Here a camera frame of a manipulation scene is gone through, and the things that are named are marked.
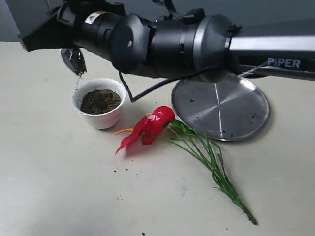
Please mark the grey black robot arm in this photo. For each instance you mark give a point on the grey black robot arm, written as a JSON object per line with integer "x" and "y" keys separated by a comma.
{"x": 177, "y": 45}

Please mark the stainless steel spork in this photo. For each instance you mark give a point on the stainless steel spork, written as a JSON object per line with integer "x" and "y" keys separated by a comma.
{"x": 73, "y": 58}

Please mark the round stainless steel plate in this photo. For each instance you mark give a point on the round stainless steel plate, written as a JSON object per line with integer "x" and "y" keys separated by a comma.
{"x": 232, "y": 109}

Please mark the white scalloped flower pot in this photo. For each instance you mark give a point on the white scalloped flower pot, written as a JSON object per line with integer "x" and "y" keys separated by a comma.
{"x": 100, "y": 121}

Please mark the red artificial flower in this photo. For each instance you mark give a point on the red artificial flower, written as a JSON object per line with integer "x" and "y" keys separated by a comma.
{"x": 161, "y": 124}

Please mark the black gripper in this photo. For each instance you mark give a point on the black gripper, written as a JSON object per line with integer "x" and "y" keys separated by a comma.
{"x": 94, "y": 25}

